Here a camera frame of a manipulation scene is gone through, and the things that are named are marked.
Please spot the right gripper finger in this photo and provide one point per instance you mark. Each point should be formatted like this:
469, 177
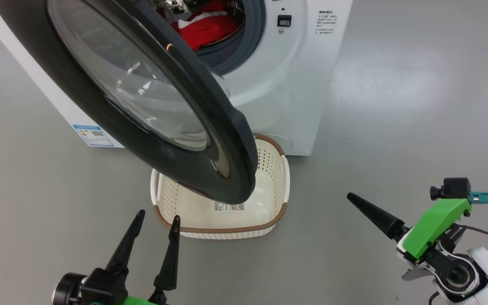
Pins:
379, 216

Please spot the black door latch socket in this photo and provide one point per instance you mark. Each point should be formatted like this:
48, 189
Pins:
284, 20

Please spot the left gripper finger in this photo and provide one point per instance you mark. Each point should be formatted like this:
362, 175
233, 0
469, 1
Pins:
171, 258
127, 248

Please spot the cream laundry basket brown rim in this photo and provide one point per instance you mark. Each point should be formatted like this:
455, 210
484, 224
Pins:
269, 190

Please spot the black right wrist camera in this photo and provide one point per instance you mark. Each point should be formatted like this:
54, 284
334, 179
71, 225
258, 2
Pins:
453, 188

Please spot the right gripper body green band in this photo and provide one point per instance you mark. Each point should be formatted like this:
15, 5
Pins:
434, 224

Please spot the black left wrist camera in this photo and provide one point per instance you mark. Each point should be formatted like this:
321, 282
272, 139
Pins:
68, 290

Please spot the blue energy label sticker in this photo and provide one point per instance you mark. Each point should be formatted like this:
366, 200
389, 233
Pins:
93, 135

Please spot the red and white garment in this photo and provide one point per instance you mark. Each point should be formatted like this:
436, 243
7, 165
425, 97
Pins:
210, 29

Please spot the white front-load washing machine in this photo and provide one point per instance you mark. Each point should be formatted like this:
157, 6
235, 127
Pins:
278, 84

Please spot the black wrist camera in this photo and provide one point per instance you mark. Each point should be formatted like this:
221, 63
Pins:
68, 290
453, 188

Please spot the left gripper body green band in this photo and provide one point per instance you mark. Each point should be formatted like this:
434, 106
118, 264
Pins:
104, 288

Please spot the grey rubber door gasket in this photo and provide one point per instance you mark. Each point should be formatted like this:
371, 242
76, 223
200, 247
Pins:
248, 46

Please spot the basket product label sticker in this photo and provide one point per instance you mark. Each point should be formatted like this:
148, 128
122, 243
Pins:
229, 206

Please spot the black glass washing machine door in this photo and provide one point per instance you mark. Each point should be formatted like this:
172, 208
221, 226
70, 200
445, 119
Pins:
100, 106

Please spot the round drain filter cover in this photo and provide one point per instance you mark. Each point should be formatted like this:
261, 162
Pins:
284, 142

